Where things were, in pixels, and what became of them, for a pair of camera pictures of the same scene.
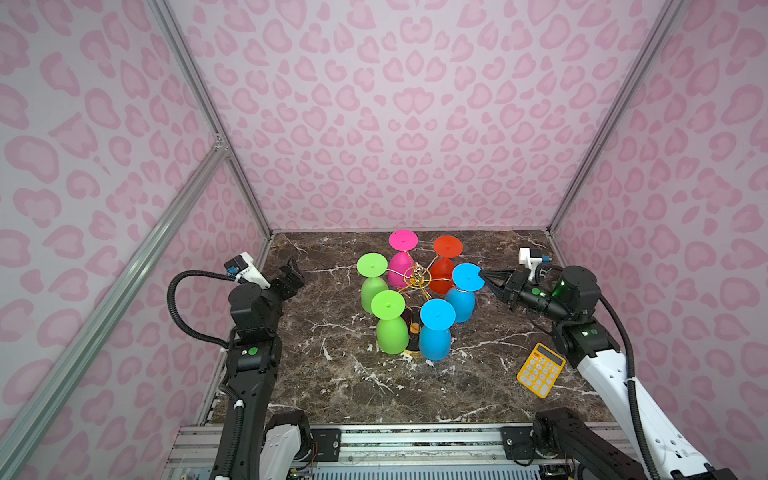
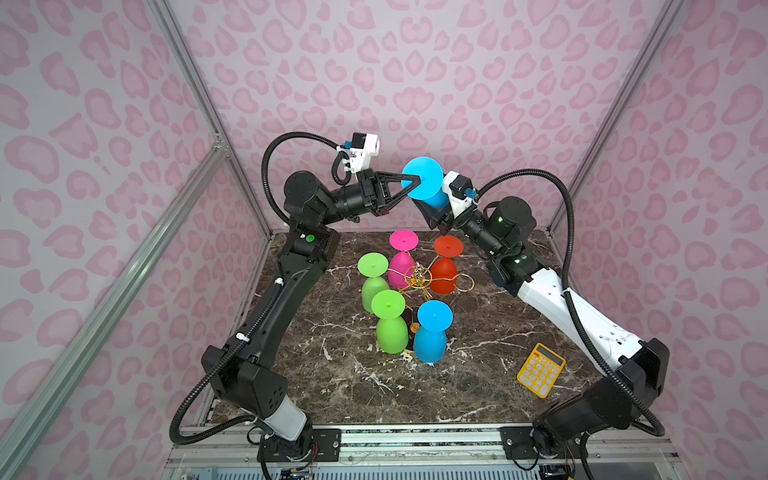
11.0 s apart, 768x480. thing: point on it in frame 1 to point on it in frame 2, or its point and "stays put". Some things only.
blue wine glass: x=466 y=281 to x=431 y=188
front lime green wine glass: x=392 y=330 stays put
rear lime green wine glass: x=373 y=266 stays put
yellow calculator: x=541 y=370 stays put
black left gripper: x=291 y=277 to x=375 y=196
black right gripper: x=514 y=289 to x=434 y=216
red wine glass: x=441 y=272 stays put
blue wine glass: x=436 y=316 stays put
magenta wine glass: x=401 y=263 stays put
